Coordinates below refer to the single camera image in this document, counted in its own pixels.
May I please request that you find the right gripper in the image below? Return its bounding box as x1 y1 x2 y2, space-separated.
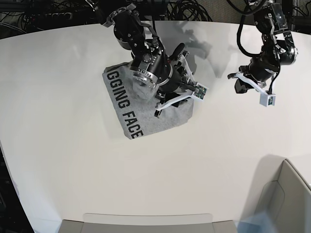
153 43 197 117

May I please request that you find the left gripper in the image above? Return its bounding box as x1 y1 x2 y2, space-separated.
227 59 280 94

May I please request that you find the grey T-shirt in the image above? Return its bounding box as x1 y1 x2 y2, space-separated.
102 63 194 139

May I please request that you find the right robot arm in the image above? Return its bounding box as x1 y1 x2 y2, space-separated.
87 0 206 117

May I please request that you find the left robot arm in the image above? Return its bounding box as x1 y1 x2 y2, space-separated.
228 0 298 94

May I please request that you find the grey cardboard box right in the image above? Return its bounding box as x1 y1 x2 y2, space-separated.
263 160 311 233

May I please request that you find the blue translucent bag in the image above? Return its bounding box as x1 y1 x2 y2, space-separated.
236 212 277 233

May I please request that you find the grey bin front edge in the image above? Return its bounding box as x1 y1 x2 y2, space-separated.
58 213 238 233

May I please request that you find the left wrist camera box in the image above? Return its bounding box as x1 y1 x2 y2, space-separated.
259 92 276 107

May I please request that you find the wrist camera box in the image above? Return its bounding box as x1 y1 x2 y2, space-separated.
193 83 208 100
259 92 276 107

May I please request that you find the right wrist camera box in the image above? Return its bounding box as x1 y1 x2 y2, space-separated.
193 83 208 100

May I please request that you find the black cable bundle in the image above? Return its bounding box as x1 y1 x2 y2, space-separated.
167 0 213 22

